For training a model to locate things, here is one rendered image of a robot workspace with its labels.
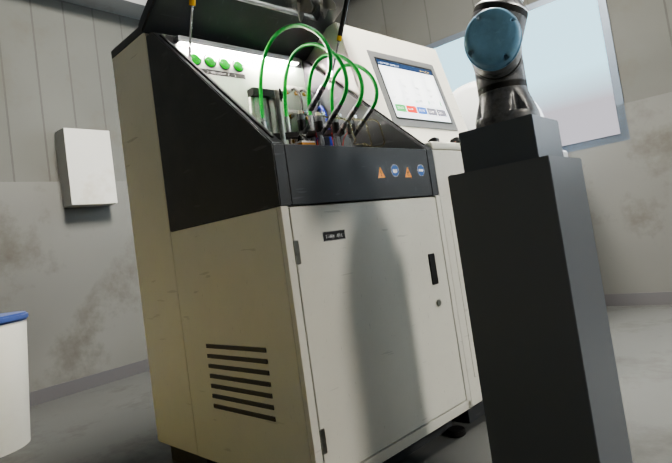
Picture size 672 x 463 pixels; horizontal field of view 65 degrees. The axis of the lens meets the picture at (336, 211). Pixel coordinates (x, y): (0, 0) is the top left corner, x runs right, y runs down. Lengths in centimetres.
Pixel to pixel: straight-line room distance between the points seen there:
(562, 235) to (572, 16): 305
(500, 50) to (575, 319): 58
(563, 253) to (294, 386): 71
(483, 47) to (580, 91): 284
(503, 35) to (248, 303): 92
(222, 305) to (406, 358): 56
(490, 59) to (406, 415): 101
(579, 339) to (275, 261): 72
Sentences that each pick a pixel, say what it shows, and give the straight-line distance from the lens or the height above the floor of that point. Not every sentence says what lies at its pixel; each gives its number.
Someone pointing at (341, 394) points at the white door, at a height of 29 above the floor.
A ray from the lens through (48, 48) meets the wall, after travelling 400.
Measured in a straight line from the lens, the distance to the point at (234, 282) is 152.
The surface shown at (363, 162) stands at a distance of 157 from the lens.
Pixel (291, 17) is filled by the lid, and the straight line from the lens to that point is 214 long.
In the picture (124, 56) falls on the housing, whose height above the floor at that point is 144.
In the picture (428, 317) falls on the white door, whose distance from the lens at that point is 173.
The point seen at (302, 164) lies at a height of 90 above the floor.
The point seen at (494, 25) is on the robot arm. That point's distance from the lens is 121.
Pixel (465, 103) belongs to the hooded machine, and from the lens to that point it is 332.
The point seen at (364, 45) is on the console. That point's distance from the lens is 229.
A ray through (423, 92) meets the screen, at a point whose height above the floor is 128.
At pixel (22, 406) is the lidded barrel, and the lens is 280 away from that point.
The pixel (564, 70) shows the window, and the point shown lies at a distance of 407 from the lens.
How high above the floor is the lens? 68
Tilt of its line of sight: 3 degrees up
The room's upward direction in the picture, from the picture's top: 8 degrees counter-clockwise
